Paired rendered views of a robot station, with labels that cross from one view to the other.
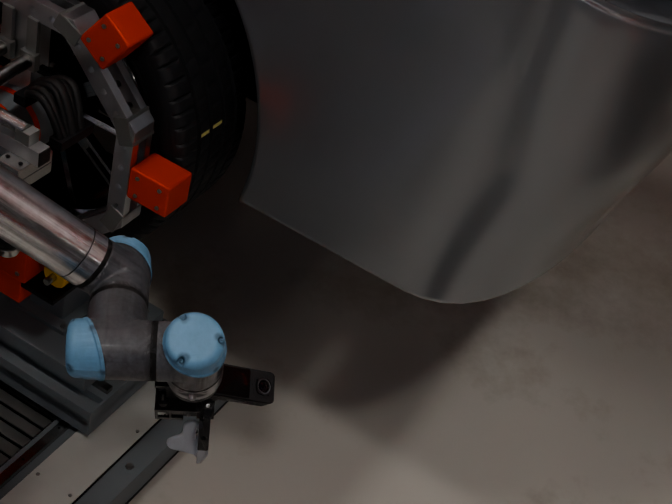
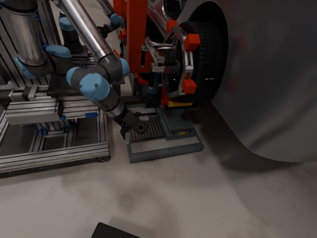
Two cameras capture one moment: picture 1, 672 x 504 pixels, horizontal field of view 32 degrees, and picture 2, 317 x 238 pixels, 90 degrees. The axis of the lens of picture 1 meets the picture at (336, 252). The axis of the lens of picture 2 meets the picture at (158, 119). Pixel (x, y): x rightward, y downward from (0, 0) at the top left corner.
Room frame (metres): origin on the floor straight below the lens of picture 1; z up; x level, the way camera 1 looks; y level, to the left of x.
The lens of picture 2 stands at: (0.93, -0.28, 1.48)
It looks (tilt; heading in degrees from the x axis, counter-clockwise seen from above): 45 degrees down; 47
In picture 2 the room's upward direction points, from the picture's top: 11 degrees clockwise
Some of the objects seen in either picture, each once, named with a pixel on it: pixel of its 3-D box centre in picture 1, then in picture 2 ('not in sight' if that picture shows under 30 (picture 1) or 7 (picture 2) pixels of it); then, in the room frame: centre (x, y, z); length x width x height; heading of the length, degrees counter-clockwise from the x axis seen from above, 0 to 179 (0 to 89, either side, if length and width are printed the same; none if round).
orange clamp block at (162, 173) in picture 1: (159, 185); (188, 86); (1.75, 0.35, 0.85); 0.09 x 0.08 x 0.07; 71
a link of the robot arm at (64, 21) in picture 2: not in sight; (68, 28); (1.19, 1.23, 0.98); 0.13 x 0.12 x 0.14; 81
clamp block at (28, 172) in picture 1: (24, 164); (157, 66); (1.60, 0.56, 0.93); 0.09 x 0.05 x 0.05; 161
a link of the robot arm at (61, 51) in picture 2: not in sight; (60, 58); (1.03, 0.75, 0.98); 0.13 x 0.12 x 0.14; 14
